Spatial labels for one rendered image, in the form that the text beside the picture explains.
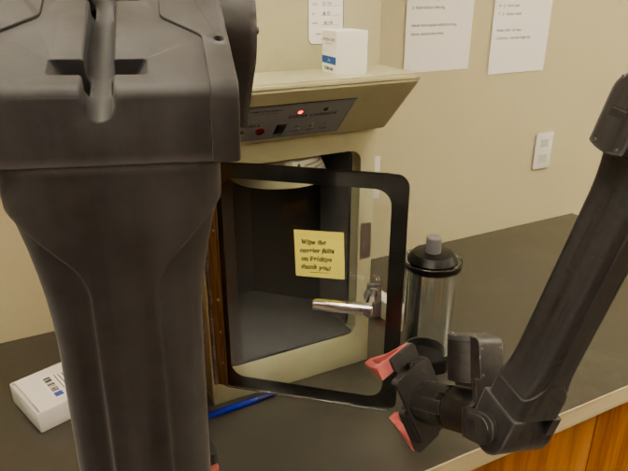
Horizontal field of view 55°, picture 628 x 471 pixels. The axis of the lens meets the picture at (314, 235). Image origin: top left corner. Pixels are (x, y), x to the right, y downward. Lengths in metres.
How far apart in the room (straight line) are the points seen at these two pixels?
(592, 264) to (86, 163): 0.52
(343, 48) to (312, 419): 0.61
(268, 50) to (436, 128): 0.84
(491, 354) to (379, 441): 0.34
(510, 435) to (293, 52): 0.61
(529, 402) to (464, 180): 1.19
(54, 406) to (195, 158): 0.98
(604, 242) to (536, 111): 1.35
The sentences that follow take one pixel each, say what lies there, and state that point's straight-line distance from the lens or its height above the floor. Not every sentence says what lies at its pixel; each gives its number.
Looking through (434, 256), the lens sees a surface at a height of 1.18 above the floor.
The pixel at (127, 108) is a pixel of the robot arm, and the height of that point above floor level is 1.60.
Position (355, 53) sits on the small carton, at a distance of 0.91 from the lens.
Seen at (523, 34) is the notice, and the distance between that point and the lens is 1.84.
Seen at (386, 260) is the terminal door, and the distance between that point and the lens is 0.88.
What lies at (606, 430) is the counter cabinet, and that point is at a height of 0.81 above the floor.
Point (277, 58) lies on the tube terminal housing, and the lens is 0.94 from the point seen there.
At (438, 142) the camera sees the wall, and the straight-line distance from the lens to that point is 1.71.
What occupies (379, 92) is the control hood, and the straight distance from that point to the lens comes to 0.92.
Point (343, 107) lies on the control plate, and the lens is 0.92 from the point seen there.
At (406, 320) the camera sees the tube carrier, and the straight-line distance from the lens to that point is 1.16.
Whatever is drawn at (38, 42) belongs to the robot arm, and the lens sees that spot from 0.19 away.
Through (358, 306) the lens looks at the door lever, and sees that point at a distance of 0.87.
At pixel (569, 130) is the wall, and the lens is 2.07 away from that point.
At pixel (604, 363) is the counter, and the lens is 1.34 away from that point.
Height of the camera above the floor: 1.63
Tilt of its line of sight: 23 degrees down
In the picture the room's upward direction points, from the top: straight up
